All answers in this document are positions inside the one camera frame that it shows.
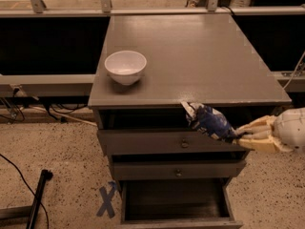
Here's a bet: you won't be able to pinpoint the black stand leg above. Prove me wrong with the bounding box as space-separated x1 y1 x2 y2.
26 169 52 229

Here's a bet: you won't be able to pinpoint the white cable on floor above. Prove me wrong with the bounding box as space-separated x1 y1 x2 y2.
28 104 97 127

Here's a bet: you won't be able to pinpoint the black floor cable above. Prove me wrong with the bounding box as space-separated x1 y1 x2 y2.
0 154 50 229

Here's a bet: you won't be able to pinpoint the grey drawer cabinet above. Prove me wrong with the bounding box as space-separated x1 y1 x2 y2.
88 13 293 229

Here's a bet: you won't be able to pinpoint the grey metal railing frame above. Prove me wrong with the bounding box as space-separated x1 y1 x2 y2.
0 0 305 97

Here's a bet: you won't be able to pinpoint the black cables under rail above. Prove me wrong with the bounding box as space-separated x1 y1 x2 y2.
0 88 89 124

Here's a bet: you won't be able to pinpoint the blue chip bag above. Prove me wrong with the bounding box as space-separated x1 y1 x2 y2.
181 101 238 142

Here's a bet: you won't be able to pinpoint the grey drawer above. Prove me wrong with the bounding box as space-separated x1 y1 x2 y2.
117 178 243 229
110 152 246 180
97 108 246 156

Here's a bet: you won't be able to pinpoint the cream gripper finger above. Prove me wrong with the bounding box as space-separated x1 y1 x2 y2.
233 133 264 144
236 119 272 135

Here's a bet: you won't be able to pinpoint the blue tape cross mark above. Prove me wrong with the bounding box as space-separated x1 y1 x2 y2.
96 181 117 219

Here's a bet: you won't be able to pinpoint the grey middle drawer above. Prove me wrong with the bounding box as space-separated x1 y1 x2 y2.
110 152 246 180

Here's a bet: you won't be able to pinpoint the grey top drawer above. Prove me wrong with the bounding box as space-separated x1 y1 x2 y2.
97 108 246 156

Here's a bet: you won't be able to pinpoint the white cable at right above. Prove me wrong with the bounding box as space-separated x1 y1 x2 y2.
281 51 305 91

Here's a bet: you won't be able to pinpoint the grey bottom drawer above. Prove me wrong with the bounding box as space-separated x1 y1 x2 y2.
117 178 243 229

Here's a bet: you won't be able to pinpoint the white bowl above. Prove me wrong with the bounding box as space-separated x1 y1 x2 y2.
104 51 147 86

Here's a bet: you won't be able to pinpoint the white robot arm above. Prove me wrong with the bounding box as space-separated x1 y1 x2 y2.
234 108 305 154

